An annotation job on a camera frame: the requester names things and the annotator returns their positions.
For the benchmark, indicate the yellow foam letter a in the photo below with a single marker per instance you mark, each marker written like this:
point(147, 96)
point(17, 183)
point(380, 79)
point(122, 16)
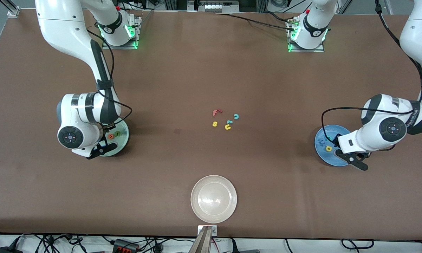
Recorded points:
point(328, 150)

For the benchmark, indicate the blue foam letter m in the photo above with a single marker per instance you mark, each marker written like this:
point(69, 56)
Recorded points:
point(321, 141)

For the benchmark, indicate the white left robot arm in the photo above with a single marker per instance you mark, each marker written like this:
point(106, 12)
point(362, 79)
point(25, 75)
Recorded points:
point(420, 38)

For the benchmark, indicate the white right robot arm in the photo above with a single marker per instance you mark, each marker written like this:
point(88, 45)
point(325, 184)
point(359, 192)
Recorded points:
point(63, 24)

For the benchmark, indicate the blue plate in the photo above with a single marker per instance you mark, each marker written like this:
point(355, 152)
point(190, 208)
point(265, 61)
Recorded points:
point(323, 156)

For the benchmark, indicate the green plate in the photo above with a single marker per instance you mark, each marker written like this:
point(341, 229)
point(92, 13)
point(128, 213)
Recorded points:
point(123, 140)

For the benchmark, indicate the red foam letter f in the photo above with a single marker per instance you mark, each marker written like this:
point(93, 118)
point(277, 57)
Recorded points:
point(215, 112)

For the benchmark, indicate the black power strip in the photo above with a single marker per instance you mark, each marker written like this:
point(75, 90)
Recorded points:
point(124, 247)

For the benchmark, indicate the black power adapter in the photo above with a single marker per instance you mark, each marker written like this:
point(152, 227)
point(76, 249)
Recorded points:
point(8, 250)

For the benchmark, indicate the white translucent bowl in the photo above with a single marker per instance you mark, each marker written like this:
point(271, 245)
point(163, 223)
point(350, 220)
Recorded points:
point(213, 199)

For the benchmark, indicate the black plug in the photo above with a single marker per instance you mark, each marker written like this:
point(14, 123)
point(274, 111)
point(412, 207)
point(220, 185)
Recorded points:
point(234, 247)

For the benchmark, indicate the grey terminal block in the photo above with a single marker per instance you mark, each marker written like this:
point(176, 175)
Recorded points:
point(216, 6)

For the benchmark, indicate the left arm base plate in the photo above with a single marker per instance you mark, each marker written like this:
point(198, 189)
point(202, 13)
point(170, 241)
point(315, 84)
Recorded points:
point(319, 50)

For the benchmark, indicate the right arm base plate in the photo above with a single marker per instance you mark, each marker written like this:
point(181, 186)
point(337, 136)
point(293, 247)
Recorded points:
point(137, 35)

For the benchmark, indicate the silver clamp bracket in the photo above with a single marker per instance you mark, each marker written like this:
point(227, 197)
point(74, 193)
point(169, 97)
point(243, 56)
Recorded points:
point(214, 231)

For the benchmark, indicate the aluminium camera pole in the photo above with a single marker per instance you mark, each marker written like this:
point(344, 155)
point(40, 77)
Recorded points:
point(202, 244)

